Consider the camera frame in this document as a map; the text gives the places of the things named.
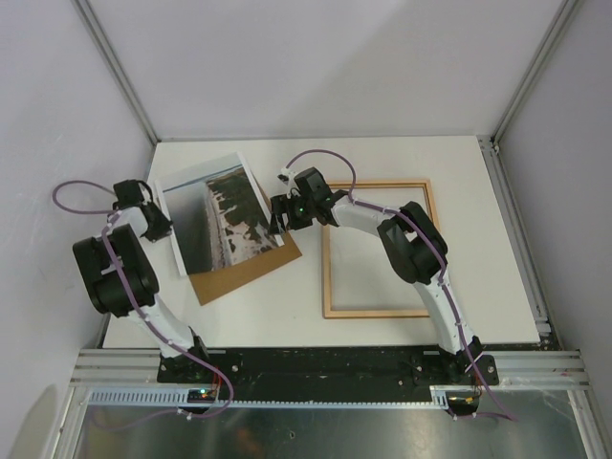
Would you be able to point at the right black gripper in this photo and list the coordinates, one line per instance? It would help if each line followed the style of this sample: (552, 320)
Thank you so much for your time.
(283, 205)

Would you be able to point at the landscape photo print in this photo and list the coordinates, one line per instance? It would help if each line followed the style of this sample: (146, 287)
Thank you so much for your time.
(176, 193)

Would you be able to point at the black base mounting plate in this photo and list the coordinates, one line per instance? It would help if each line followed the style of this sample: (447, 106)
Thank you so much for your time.
(362, 375)

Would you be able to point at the right aluminium corner post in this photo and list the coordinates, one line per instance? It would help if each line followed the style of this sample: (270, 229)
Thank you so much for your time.
(544, 52)

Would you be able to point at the left aluminium corner post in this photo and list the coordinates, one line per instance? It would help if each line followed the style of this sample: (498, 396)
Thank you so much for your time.
(111, 59)

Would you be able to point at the grey slotted cable duct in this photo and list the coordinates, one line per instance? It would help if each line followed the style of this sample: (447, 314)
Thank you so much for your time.
(185, 397)

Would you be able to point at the aluminium front rail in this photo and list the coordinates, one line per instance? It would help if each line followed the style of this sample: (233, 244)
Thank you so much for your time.
(529, 370)

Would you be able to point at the brown frame backing board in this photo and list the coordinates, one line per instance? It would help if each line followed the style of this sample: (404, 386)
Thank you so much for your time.
(248, 272)

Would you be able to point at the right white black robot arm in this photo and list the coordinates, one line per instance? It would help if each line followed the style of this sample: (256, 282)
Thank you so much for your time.
(415, 249)

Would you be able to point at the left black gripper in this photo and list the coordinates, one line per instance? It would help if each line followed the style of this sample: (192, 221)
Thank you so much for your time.
(163, 229)

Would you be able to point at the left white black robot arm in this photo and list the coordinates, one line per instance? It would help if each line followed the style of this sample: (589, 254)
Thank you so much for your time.
(120, 280)

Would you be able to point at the wooden picture frame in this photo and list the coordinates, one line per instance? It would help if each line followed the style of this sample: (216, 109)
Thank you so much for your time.
(357, 278)

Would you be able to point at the aluminium corner post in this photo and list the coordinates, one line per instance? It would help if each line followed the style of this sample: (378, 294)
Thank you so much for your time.
(544, 52)
(111, 59)

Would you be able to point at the shiny metal floor sheet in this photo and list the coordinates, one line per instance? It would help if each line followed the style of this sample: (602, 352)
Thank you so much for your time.
(545, 427)

